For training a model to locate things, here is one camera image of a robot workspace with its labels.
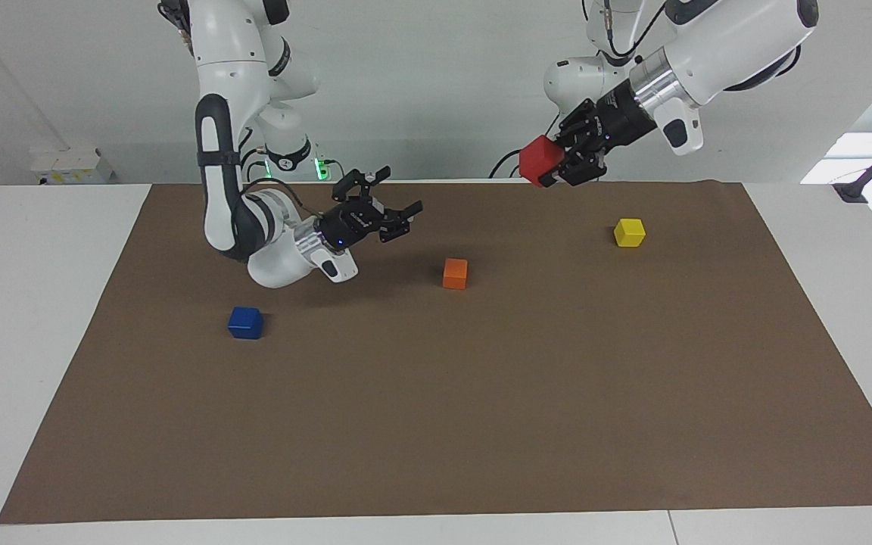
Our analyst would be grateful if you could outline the brown table mat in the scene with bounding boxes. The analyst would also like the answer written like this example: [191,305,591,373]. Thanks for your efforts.
[0,180,872,525]

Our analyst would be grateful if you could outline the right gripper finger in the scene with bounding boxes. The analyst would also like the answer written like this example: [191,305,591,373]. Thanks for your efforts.
[378,201,423,243]
[332,167,391,204]

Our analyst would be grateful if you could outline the white box yellow labels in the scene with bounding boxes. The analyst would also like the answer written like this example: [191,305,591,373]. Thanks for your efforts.
[31,148,115,185]

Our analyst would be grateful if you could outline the red cube block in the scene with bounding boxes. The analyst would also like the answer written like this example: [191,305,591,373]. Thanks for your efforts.
[519,135,565,188]

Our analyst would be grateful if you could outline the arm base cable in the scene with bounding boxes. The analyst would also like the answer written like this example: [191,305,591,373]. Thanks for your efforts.
[489,114,558,180]
[238,129,270,182]

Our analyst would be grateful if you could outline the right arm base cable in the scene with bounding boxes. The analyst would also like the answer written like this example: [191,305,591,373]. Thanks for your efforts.
[238,129,270,182]

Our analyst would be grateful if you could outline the blue cube block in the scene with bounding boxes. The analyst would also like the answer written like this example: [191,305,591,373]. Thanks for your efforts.
[227,306,264,340]

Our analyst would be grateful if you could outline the left arm base cable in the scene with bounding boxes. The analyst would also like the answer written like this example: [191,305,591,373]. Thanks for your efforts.
[489,114,558,180]

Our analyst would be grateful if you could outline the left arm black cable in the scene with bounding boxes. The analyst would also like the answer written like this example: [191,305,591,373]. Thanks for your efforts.
[603,0,668,60]

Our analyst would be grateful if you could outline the yellow cube block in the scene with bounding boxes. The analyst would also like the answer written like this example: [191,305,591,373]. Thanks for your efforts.
[614,218,646,248]

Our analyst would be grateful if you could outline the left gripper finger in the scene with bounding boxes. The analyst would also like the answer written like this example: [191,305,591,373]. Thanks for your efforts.
[557,102,603,148]
[540,148,607,188]

